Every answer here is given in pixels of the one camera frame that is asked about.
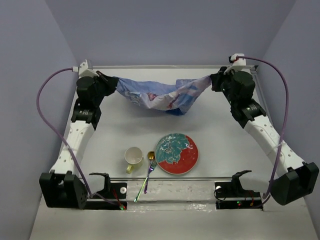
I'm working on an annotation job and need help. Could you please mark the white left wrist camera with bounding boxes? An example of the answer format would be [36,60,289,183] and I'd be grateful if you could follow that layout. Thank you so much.
[72,59,98,78]

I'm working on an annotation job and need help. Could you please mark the gold spoon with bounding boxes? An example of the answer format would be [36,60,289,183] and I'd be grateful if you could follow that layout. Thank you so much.
[144,151,155,194]

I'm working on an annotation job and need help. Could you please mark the blue princess print cloth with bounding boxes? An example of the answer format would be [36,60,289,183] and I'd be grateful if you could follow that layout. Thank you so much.
[116,76,212,116]

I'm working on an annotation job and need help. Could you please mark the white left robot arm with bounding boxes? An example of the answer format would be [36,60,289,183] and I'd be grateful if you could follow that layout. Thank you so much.
[39,71,119,209]

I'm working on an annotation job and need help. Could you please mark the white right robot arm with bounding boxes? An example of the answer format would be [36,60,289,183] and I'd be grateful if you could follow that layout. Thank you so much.
[210,66,320,206]

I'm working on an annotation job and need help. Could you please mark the red and teal plate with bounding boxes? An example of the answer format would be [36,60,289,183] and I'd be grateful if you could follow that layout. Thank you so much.
[154,133,199,176]

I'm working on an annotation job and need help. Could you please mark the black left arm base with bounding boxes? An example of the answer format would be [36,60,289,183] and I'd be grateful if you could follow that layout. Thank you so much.
[83,172,128,211]

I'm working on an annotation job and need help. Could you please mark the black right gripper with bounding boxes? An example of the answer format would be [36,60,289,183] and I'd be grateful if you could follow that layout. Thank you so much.
[211,66,239,106]

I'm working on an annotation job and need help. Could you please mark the pale yellow mug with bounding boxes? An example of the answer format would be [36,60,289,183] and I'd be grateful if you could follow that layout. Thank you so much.
[124,146,144,174]

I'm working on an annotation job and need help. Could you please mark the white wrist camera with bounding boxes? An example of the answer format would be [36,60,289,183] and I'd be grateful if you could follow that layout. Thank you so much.
[223,53,247,75]
[72,59,98,78]

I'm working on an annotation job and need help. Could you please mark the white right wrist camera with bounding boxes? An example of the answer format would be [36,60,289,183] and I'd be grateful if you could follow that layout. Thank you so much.
[223,53,247,75]

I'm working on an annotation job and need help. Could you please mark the iridescent fork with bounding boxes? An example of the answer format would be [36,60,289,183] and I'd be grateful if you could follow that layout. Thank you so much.
[133,159,157,203]

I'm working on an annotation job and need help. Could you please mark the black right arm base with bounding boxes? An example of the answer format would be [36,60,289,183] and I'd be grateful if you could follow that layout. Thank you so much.
[213,170,263,210]

